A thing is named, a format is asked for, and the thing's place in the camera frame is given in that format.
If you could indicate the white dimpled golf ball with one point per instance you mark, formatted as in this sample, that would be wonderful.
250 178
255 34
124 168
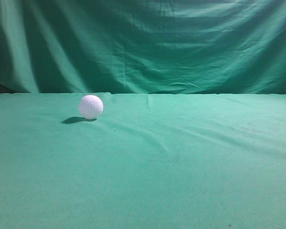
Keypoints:
90 107

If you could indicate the green table cloth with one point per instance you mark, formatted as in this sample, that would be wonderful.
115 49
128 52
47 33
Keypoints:
151 161

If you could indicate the green backdrop curtain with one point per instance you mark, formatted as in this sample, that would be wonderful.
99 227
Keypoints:
143 46

